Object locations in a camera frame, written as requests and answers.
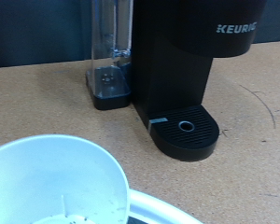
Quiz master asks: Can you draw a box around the white mug green taped handle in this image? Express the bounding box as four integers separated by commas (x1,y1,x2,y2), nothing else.
0,133,131,224

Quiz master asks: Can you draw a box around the black Keurig coffee machine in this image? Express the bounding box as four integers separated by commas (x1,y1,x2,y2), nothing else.
131,0,268,162

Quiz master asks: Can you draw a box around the clear water reservoir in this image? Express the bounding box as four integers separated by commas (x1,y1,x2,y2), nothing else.
85,0,134,111

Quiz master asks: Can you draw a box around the white two-tier turntable rack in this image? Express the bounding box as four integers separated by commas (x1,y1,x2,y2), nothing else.
126,188,203,224

